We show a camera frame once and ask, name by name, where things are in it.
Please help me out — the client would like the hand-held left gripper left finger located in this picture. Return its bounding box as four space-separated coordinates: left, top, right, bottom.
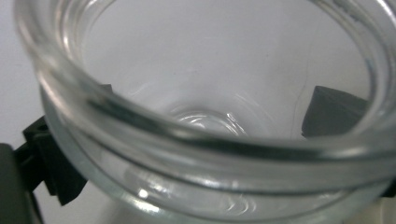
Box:
13 83 114 207

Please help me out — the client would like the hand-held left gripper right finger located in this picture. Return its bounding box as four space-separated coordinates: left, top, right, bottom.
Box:
301 85 396 199

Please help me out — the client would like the clear glass jar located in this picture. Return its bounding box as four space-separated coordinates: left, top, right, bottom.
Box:
13 0 396 224

